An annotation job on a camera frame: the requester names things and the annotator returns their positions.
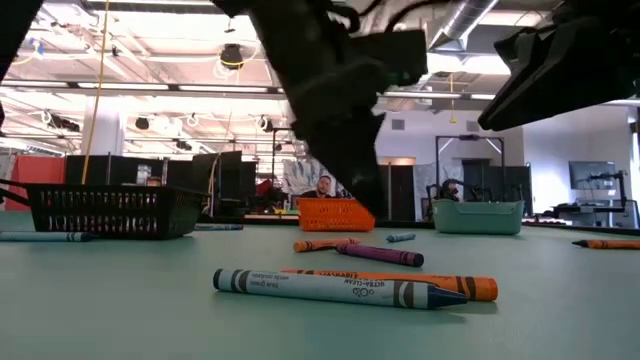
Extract orange mesh basket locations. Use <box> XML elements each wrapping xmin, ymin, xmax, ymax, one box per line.
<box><xmin>296</xmin><ymin>197</ymin><xmax>377</xmax><ymax>233</ymax></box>

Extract black mesh basket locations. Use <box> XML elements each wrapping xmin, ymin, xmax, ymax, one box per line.
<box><xmin>0</xmin><ymin>178</ymin><xmax>209</xmax><ymax>241</ymax></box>

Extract teal table mat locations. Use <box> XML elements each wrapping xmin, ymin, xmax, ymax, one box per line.
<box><xmin>0</xmin><ymin>212</ymin><xmax>640</xmax><ymax>360</ymax></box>

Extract red partition panel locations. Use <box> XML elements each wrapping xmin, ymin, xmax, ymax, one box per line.
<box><xmin>4</xmin><ymin>154</ymin><xmax>67</xmax><ymax>212</ymax></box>

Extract purple crayon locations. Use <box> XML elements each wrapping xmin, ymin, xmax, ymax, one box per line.
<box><xmin>335</xmin><ymin>243</ymin><xmax>425</xmax><ymax>268</ymax></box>

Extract black wall monitor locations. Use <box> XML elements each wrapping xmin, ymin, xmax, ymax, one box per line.
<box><xmin>568</xmin><ymin>160</ymin><xmax>618</xmax><ymax>191</ymax></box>

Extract long ceiling light strip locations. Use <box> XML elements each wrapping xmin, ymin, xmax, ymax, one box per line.
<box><xmin>0</xmin><ymin>79</ymin><xmax>496</xmax><ymax>104</ymax></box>

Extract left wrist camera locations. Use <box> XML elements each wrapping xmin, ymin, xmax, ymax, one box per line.
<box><xmin>362</xmin><ymin>28</ymin><xmax>430</xmax><ymax>87</ymax></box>

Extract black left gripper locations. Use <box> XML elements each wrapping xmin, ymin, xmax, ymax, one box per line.
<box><xmin>287</xmin><ymin>54</ymin><xmax>390</xmax><ymax>220</ymax></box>

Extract yellow hanging cord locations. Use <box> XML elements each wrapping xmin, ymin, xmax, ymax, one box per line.
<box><xmin>81</xmin><ymin>0</ymin><xmax>110</xmax><ymax>185</ymax></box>

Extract black ceiling cable reel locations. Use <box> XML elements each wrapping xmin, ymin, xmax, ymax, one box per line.
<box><xmin>218</xmin><ymin>43</ymin><xmax>245</xmax><ymax>71</ymax></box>

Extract black partition panels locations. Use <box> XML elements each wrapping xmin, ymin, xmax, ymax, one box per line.
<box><xmin>64</xmin><ymin>151</ymin><xmax>259</xmax><ymax>217</ymax></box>

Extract teal plastic bin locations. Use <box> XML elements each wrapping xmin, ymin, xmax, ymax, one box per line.
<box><xmin>432</xmin><ymin>199</ymin><xmax>525</xmax><ymax>236</ymax></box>

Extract person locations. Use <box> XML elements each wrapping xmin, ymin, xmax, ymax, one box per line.
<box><xmin>438</xmin><ymin>178</ymin><xmax>465</xmax><ymax>202</ymax></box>
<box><xmin>301</xmin><ymin>174</ymin><xmax>335</xmax><ymax>199</ymax></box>

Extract neighbouring work table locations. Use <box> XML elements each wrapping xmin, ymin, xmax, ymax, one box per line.
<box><xmin>519</xmin><ymin>197</ymin><xmax>640</xmax><ymax>232</ymax></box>

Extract crumpled white sheet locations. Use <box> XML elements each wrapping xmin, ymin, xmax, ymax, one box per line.
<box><xmin>282</xmin><ymin>158</ymin><xmax>346</xmax><ymax>199</ymax></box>

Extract white pillar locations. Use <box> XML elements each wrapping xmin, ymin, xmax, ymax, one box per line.
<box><xmin>81</xmin><ymin>97</ymin><xmax>126</xmax><ymax>157</ymax></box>

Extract black curtain panel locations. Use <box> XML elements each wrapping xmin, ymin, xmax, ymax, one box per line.
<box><xmin>379</xmin><ymin>163</ymin><xmax>417</xmax><ymax>222</ymax></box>

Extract black frame stand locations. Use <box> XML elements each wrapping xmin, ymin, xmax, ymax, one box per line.
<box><xmin>271</xmin><ymin>127</ymin><xmax>301</xmax><ymax>187</ymax></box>
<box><xmin>434</xmin><ymin>133</ymin><xmax>506</xmax><ymax>202</ymax></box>

